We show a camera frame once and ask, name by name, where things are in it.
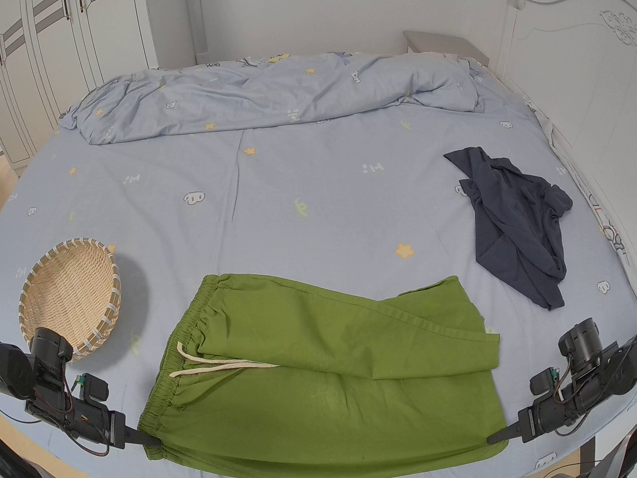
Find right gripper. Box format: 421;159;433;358
486;391;579;445

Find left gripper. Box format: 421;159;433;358
60;396;164;451

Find green shorts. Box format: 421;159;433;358
138;273;509;478

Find round woven basket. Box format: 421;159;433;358
19;238;122;363

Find dark blue garment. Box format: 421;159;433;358
443;146;574;311

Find bed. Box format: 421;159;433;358
0;0;637;478

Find pale blue quilt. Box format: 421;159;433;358
57;52;491;146

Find grey bedside table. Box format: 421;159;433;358
402;30;493;68

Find white wardrobe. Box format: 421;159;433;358
0;0;160;170

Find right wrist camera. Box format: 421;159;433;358
530;366;560;398

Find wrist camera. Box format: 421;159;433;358
70;372;110;407
530;366;560;398

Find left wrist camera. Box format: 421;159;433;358
70;372;110;407

